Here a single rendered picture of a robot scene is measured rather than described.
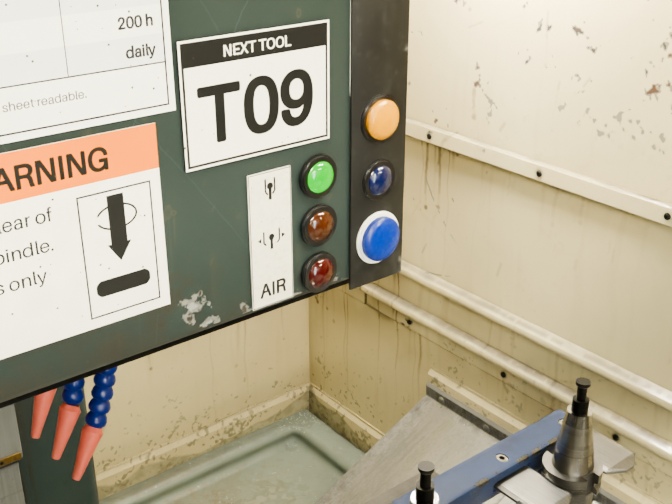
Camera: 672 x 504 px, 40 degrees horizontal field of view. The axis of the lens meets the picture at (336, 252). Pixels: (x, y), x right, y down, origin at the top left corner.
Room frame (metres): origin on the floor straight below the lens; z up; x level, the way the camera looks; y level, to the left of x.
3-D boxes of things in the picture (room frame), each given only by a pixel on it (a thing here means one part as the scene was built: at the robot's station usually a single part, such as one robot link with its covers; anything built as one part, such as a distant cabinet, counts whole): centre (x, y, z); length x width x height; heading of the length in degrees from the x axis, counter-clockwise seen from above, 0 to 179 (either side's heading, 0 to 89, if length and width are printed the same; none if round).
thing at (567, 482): (0.80, -0.25, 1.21); 0.06 x 0.06 x 0.03
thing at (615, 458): (0.83, -0.29, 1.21); 0.07 x 0.05 x 0.01; 39
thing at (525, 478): (0.76, -0.21, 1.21); 0.07 x 0.05 x 0.01; 39
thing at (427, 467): (0.66, -0.08, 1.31); 0.02 x 0.02 x 0.03
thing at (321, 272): (0.52, 0.01, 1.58); 0.02 x 0.01 x 0.02; 129
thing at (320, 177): (0.52, 0.01, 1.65); 0.02 x 0.01 x 0.02; 129
